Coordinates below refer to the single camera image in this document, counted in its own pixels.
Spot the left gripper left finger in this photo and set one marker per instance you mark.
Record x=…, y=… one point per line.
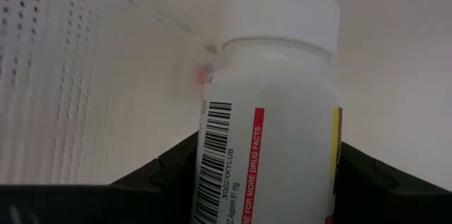
x=141, y=203

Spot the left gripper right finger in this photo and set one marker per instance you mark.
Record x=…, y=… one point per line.
x=388, y=203

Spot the white aspirin bottle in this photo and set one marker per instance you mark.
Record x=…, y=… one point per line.
x=282, y=128

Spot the white perforated plastic basket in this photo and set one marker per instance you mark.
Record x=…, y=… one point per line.
x=53, y=75

